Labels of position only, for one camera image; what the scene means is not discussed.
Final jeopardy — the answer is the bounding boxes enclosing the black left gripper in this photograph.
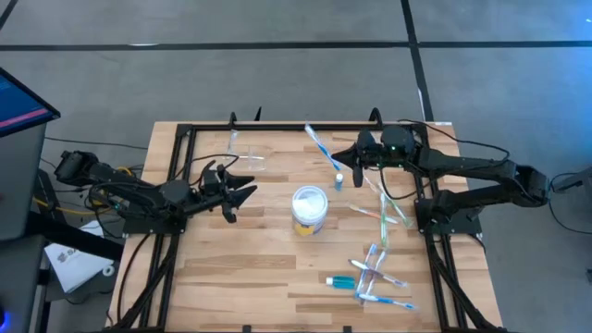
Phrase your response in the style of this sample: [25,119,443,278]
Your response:
[201,161,259,225]

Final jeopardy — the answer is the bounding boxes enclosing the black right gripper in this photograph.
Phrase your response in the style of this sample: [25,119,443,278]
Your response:
[332,128,385,189]

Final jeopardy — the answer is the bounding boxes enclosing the blue toothbrush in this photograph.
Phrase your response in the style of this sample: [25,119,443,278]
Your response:
[357,293,416,311]
[303,122,342,171]
[356,243,378,297]

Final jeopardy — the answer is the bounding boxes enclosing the clear plastic toothbrush package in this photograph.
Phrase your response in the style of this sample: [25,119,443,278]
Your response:
[224,143,268,173]

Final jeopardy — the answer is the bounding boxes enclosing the black stand beam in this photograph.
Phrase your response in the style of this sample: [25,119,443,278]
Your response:
[27,212,125,261]

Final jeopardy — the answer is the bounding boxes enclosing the white printed booklet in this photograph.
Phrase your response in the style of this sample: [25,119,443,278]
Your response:
[43,219,116,293]

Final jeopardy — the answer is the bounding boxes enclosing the grey cabinet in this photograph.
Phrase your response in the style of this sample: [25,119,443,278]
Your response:
[0,122,48,241]

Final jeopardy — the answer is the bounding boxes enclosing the grey stand leg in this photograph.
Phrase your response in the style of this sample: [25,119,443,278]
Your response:
[552,166,592,193]

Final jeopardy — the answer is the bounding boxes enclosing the monitor with blue screen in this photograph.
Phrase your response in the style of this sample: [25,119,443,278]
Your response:
[0,68,61,139]

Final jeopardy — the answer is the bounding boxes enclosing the dark grey box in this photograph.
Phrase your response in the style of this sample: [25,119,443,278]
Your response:
[0,235,47,333]

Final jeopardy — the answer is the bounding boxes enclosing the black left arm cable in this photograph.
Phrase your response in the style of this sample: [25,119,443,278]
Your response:
[188,154,241,186]

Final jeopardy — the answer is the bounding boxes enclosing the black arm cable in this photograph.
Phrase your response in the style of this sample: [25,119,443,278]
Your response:
[377,166,420,202]
[188,154,241,186]

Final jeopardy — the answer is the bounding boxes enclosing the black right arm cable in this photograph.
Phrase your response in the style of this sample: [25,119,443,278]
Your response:
[377,166,420,202]

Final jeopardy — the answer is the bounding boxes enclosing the black cable over frame corner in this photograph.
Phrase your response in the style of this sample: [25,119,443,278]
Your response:
[397,118,511,161]

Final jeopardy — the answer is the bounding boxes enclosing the black cable beside table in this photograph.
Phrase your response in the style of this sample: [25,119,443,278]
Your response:
[116,230,154,325]

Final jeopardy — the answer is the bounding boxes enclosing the thin black floor cable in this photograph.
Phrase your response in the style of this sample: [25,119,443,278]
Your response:
[44,136,149,152]
[548,173,592,235]

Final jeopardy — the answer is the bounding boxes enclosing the yellow cable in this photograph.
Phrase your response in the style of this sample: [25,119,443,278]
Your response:
[31,166,135,217]

